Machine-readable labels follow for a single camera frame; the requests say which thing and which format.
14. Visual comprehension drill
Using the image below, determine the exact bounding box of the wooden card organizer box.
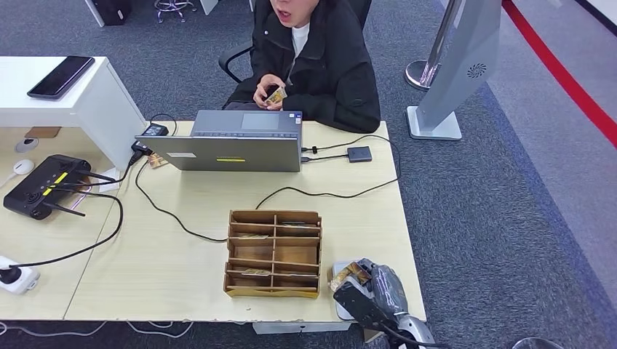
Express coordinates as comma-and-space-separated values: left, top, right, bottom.
223, 209, 323, 300

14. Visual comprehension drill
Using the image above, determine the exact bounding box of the black smartphone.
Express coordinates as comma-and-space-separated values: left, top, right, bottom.
26, 55, 96, 100

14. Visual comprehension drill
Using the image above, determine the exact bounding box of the black usb hub box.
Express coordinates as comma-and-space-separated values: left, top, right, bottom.
346, 146, 373, 164

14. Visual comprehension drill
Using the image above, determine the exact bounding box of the red barrier belt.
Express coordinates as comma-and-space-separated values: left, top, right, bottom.
501, 0, 617, 149

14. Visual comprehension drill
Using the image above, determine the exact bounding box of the black router with antennas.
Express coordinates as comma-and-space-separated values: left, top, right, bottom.
3, 154, 119, 221

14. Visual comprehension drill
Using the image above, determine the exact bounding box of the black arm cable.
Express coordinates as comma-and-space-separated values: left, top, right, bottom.
379, 326, 436, 349

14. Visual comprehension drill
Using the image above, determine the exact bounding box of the white card reader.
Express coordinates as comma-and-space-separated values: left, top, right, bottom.
330, 261, 360, 322

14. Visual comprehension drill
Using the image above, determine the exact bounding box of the black hub cable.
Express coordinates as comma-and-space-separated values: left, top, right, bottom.
301, 153, 349, 164

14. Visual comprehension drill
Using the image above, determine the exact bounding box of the person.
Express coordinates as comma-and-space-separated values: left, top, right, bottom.
222, 0, 382, 135

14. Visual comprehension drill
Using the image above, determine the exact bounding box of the wrist camera with black bracket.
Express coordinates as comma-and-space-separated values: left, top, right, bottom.
333, 281, 386, 333

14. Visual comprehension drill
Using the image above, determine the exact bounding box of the grey laptop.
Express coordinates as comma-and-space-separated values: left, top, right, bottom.
135, 109, 303, 173

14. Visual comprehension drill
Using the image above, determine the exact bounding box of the white power strip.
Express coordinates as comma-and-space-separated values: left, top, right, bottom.
0, 256, 41, 296

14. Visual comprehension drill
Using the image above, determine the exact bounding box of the grey kiosk stand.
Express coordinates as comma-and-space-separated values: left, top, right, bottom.
406, 0, 503, 142

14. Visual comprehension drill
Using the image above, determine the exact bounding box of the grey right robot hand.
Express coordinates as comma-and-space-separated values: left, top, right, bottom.
357, 258, 410, 320

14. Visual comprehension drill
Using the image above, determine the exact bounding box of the chrome chair base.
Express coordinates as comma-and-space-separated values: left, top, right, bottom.
154, 0, 198, 23

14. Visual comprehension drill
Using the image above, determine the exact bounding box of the long black charging cable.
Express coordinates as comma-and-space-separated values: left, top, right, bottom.
131, 134, 402, 244

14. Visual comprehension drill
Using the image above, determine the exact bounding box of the black computer case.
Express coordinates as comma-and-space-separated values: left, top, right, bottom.
91, 0, 133, 26

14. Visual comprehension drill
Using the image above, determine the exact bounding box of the person's right hand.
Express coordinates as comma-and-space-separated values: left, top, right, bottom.
252, 73, 285, 107

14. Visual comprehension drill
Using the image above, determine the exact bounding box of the black power plug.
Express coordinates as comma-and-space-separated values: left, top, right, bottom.
0, 266, 25, 285

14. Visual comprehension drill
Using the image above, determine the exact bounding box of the black office chair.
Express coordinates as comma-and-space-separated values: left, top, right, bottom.
218, 41, 255, 84

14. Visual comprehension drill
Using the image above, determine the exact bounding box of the white box under desk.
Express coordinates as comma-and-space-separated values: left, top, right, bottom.
252, 321, 352, 335

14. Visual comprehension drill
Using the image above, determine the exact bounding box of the black router power cable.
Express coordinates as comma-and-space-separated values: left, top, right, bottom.
8, 189, 125, 270

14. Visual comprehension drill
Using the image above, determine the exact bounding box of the chrome stanchion post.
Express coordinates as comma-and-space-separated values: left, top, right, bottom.
405, 0, 465, 92

